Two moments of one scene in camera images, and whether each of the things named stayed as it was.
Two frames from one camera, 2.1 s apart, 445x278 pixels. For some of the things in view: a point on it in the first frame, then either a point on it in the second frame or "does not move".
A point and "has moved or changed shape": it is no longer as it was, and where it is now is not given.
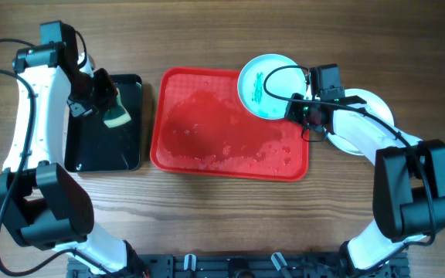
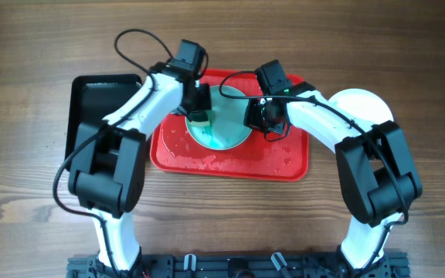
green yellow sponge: [117, 115] has moved or changed shape
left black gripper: [107, 94] -> [202, 103]
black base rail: [232, 266] does not move
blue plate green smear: [286, 82] has moved or changed shape
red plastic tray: [201, 129] does not move
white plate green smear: [373, 106] does not move
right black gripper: [293, 111] -> [250, 118]
